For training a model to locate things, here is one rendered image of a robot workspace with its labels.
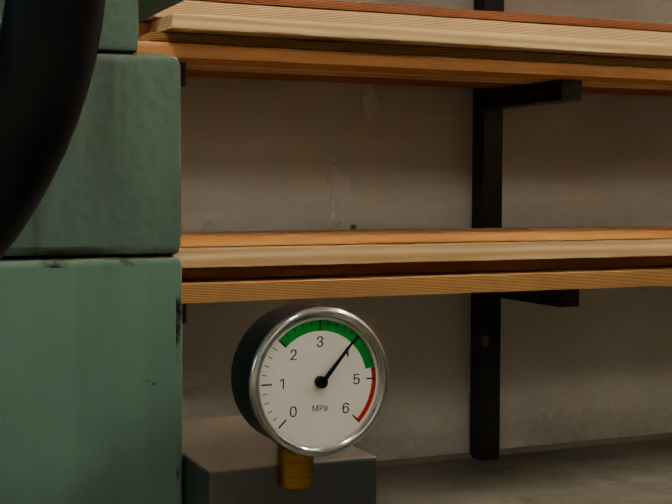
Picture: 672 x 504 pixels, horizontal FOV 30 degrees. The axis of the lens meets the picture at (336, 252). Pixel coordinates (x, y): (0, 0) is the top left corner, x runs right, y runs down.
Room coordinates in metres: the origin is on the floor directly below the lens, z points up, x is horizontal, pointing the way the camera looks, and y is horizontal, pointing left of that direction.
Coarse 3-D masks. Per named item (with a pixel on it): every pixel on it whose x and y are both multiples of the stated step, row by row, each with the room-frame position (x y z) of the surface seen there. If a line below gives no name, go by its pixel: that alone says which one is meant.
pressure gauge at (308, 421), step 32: (288, 320) 0.51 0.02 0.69; (320, 320) 0.52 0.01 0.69; (352, 320) 0.52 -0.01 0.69; (256, 352) 0.51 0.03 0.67; (288, 352) 0.51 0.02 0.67; (320, 352) 0.52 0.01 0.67; (352, 352) 0.53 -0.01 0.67; (384, 352) 0.53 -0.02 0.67; (256, 384) 0.51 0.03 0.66; (288, 384) 0.51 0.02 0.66; (352, 384) 0.53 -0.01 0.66; (384, 384) 0.53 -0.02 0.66; (256, 416) 0.51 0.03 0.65; (288, 416) 0.51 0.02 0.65; (320, 416) 0.52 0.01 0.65; (352, 416) 0.53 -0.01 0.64; (288, 448) 0.51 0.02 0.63; (320, 448) 0.52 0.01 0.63; (288, 480) 0.54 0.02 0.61
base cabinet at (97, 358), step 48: (0, 288) 0.53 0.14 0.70; (48, 288) 0.54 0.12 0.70; (96, 288) 0.55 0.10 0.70; (144, 288) 0.55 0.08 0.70; (0, 336) 0.53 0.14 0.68; (48, 336) 0.54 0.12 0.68; (96, 336) 0.55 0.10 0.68; (144, 336) 0.55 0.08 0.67; (0, 384) 0.53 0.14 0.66; (48, 384) 0.54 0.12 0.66; (96, 384) 0.55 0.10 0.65; (144, 384) 0.55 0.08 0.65; (0, 432) 0.53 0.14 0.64; (48, 432) 0.54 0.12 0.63; (96, 432) 0.55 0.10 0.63; (144, 432) 0.55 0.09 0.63; (0, 480) 0.53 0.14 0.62; (48, 480) 0.54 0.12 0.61; (96, 480) 0.55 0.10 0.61; (144, 480) 0.55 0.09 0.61
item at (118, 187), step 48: (96, 96) 0.55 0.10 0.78; (144, 96) 0.55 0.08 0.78; (96, 144) 0.55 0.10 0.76; (144, 144) 0.55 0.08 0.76; (48, 192) 0.54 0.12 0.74; (96, 192) 0.55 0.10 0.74; (144, 192) 0.55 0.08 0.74; (48, 240) 0.54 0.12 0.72; (96, 240) 0.55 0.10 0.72; (144, 240) 0.55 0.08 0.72
